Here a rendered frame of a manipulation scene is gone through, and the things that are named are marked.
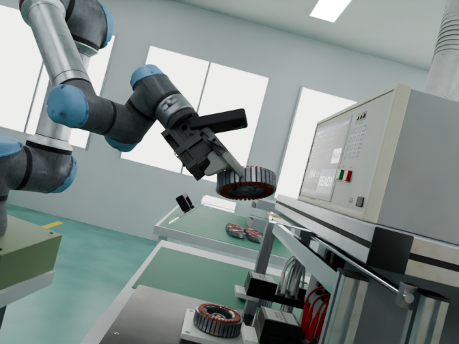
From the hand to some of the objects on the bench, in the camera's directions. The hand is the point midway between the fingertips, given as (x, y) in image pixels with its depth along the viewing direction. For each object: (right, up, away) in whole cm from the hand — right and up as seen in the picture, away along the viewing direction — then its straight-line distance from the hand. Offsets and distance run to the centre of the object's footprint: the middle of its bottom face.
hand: (248, 185), depth 72 cm
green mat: (+12, -43, +70) cm, 83 cm away
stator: (-7, -33, +17) cm, 38 cm away
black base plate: (-6, -37, +5) cm, 38 cm away
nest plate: (-7, -35, +17) cm, 39 cm away
